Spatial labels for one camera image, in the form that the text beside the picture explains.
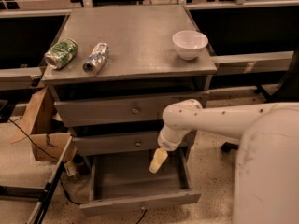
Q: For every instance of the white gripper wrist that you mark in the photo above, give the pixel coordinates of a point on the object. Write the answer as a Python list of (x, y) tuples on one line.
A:
[(165, 144)]

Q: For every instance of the grey drawer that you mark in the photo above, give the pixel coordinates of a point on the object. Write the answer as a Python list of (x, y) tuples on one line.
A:
[(121, 109), (117, 137), (123, 182)]

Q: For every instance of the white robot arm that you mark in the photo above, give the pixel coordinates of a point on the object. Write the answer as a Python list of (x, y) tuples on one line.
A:
[(267, 163)]

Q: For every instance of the grey bottom drawer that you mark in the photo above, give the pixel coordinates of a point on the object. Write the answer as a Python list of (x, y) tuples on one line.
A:
[(123, 182)]

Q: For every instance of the grey top drawer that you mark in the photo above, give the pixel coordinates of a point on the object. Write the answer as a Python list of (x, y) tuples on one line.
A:
[(121, 109)]

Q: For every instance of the grey wooden drawer cabinet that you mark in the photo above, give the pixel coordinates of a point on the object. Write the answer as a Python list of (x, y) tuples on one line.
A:
[(141, 60)]

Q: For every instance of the small bottle on floor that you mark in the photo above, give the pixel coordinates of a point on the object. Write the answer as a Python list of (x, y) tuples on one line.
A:
[(71, 170)]

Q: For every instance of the brown cardboard box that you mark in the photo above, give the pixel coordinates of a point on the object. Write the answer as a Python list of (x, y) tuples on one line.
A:
[(40, 128)]

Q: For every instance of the white ceramic bowl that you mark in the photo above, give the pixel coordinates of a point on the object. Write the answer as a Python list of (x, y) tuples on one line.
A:
[(188, 44)]

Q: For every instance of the silver blue soda can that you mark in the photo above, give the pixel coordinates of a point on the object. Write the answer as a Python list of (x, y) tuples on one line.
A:
[(97, 59)]

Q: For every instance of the green crushed soda can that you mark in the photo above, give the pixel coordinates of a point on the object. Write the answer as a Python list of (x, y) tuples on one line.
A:
[(61, 54)]

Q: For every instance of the black office chair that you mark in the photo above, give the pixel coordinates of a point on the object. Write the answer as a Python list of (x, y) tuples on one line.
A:
[(286, 81)]

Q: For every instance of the grey metal floor rail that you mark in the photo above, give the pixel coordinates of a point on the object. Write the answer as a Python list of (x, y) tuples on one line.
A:
[(41, 196)]

